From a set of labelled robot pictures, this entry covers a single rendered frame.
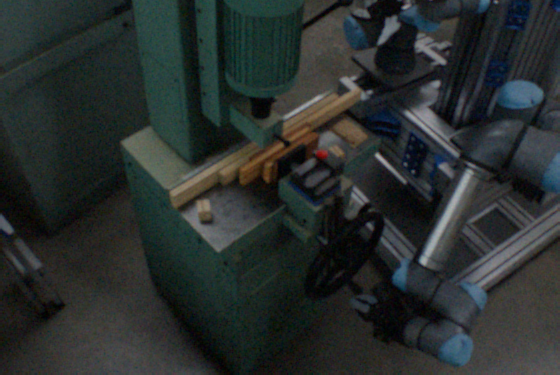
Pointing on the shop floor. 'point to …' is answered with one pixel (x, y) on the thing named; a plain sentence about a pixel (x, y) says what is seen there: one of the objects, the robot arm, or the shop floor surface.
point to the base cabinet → (227, 287)
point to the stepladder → (19, 254)
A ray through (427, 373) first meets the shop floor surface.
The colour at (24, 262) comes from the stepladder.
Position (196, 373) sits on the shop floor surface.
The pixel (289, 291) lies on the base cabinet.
